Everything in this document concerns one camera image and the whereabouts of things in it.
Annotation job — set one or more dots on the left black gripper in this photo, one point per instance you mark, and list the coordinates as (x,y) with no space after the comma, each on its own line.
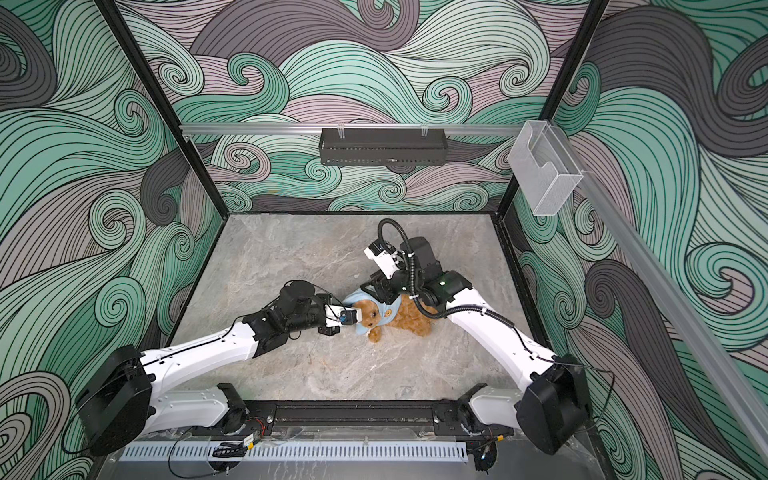
(324,298)

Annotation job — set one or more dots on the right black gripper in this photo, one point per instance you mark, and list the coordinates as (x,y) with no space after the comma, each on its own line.
(385,288)

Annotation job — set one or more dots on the brown teddy bear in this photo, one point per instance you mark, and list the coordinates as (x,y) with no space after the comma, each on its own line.
(409,318)

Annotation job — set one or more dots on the light blue fleece hoodie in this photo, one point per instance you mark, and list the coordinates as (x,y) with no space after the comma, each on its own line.
(373,313)

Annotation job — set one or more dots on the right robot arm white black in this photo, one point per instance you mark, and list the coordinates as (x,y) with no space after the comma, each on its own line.
(536,370)

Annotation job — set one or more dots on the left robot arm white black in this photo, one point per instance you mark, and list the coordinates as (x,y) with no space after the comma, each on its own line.
(136,392)

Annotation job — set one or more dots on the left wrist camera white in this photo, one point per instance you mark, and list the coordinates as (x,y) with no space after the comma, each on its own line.
(337,316)

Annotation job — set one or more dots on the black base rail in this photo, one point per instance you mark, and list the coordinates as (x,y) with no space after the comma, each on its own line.
(348,414)

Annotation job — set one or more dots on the black wall tray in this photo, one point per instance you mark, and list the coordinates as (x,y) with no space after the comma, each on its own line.
(383,147)

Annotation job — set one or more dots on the clear plastic wall bin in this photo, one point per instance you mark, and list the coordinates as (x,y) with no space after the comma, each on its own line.
(545,166)

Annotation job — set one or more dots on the aluminium rail back wall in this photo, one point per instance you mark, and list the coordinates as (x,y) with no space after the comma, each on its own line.
(288,129)

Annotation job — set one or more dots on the aluminium rail wall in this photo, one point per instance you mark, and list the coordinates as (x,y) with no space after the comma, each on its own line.
(288,129)
(733,386)

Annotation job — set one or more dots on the aluminium rail right wall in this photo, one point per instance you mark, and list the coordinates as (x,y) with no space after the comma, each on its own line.
(733,386)

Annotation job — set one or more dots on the white slotted cable duct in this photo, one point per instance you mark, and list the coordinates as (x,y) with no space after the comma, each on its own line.
(303,451)

